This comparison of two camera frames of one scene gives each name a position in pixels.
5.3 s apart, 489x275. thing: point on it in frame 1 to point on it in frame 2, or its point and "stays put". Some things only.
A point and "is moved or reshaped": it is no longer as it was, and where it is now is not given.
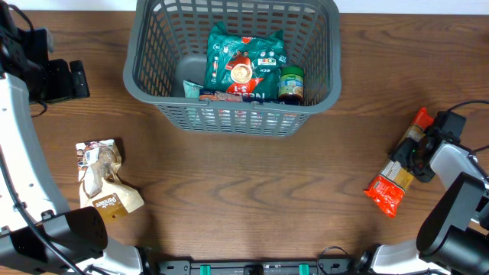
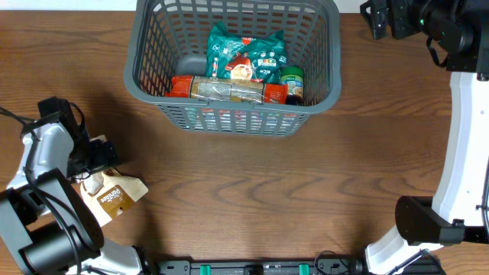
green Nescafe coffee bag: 247,66 stays put
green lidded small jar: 290,85 stays put
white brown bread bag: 101,186 is moved or reshaped
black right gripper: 400,153 to 396,10
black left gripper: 65,88 to 100,153
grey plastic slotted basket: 168,46 stays put
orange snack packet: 390,188 to 228,88
